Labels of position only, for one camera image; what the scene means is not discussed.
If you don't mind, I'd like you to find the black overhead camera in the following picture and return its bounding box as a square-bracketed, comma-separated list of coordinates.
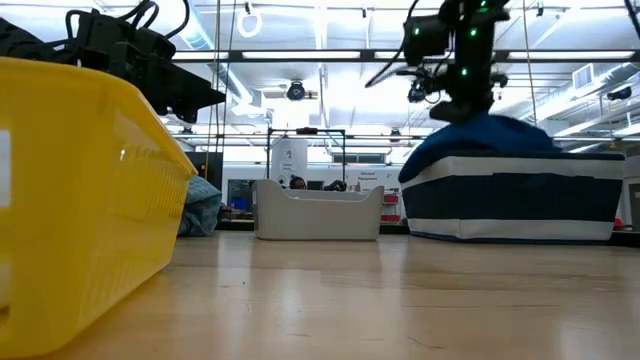
[285, 80, 308, 103]

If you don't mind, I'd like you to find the black overhead frame beam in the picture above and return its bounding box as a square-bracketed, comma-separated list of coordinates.
[172, 48, 640, 65]

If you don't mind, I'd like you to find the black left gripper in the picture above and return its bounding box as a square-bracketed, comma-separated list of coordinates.
[64, 8, 228, 125]

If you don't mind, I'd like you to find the black metal stand frame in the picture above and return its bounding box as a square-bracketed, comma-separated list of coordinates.
[266, 126, 348, 185]

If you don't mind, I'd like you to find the white sign board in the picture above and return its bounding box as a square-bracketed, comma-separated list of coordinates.
[271, 138, 310, 188]

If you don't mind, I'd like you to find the white ring light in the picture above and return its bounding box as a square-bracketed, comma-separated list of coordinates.
[235, 10, 264, 40]

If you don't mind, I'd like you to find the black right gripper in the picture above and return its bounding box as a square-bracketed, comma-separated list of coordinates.
[407, 22, 509, 125]

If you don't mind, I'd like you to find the navy fabric storage bin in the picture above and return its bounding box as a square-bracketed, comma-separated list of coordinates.
[399, 149, 627, 246]

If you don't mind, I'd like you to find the teal patterned cloth gown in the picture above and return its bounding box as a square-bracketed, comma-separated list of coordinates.
[177, 174, 224, 238]

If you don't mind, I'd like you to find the yellow slotted plastic basket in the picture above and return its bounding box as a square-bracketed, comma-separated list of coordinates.
[0, 56, 199, 360]

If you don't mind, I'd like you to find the clear plastic bag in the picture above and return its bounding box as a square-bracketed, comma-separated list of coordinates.
[251, 178, 386, 243]

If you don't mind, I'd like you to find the navy blue cloth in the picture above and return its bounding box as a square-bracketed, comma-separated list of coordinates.
[397, 112, 562, 184]

